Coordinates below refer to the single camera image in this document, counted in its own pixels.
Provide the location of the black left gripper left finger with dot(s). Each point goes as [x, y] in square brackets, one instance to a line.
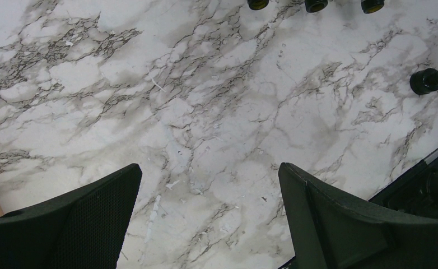
[83, 228]

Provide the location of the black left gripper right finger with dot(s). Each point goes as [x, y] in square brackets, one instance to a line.
[331, 228]

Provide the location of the green wine bottle dark label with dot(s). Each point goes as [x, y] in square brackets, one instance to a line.
[313, 6]

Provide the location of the green wine bottle silver neck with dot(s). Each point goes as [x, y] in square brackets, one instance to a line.
[371, 6]

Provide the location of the green wine bottle white label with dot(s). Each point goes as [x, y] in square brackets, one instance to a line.
[256, 5]

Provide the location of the red and black stopper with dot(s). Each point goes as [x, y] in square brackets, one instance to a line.
[424, 82]

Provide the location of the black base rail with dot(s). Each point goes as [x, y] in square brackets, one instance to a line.
[415, 191]

